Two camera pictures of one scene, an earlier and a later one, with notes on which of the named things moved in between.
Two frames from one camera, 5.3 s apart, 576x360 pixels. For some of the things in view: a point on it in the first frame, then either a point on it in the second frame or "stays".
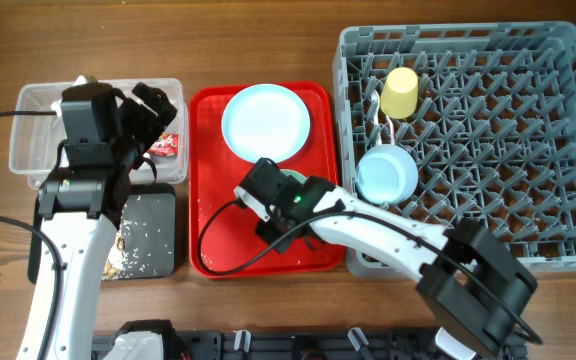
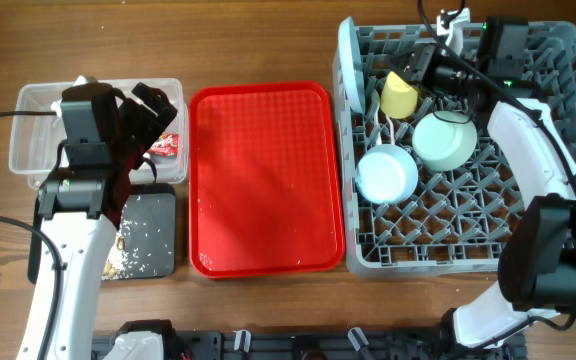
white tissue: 56,106 stays
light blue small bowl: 386,174 stays
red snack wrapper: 166,145 stays
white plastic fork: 391,128 stays
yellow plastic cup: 399,93 stays
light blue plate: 266,121 -> 352,72
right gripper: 267,231 -> 423,59
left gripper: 156,100 stays
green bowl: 297,175 -> 445,139
